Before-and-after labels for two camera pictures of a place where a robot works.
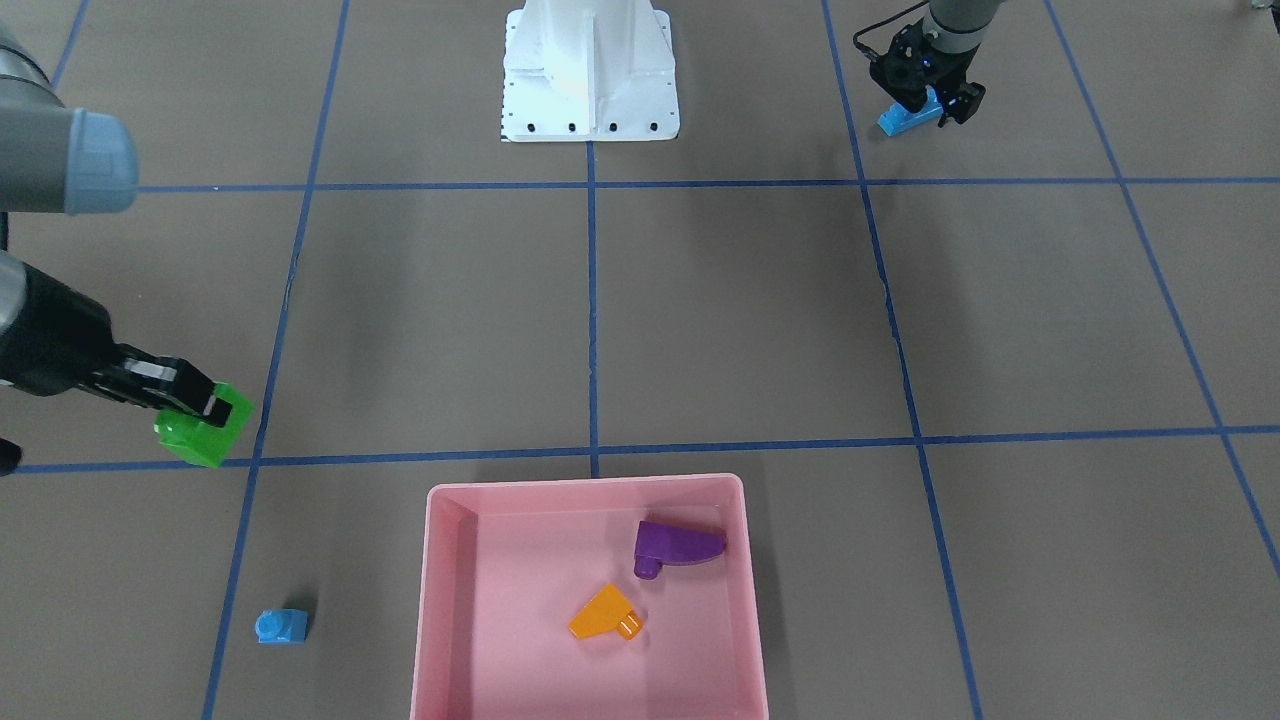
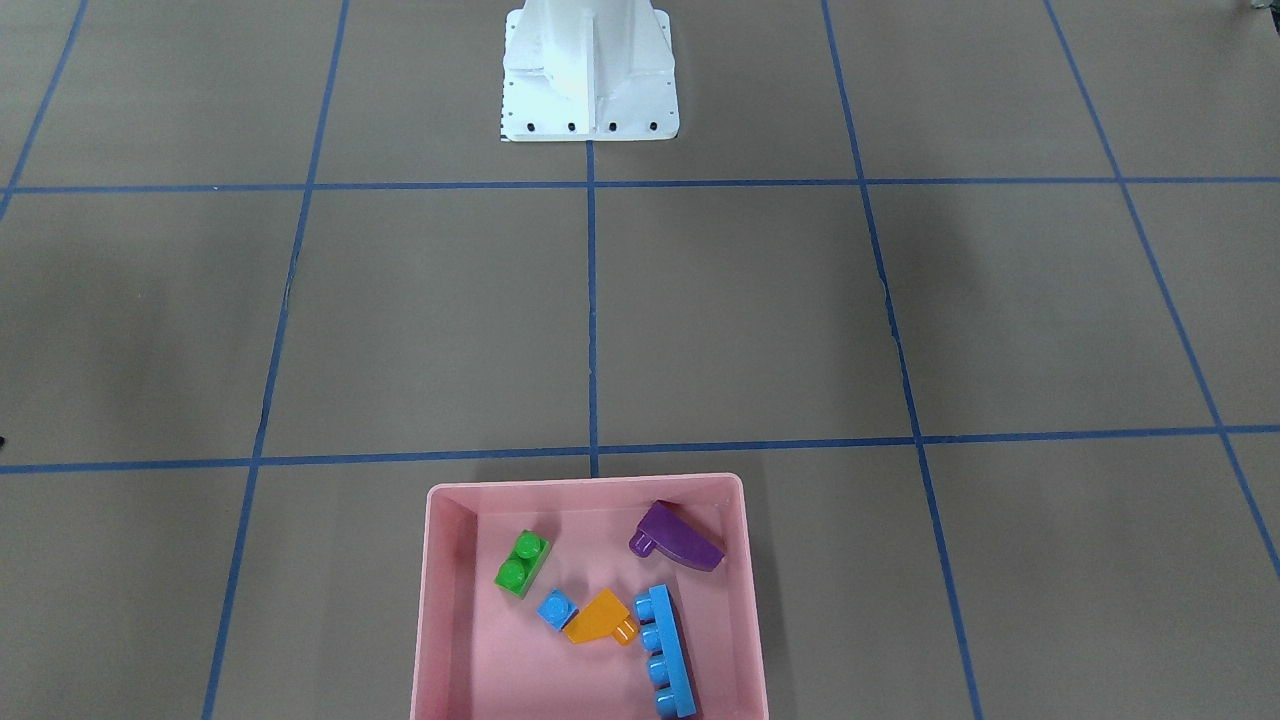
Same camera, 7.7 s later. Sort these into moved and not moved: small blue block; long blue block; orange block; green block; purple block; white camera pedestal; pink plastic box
Moved: long blue block; purple block; small blue block; green block
Not moved: white camera pedestal; orange block; pink plastic box
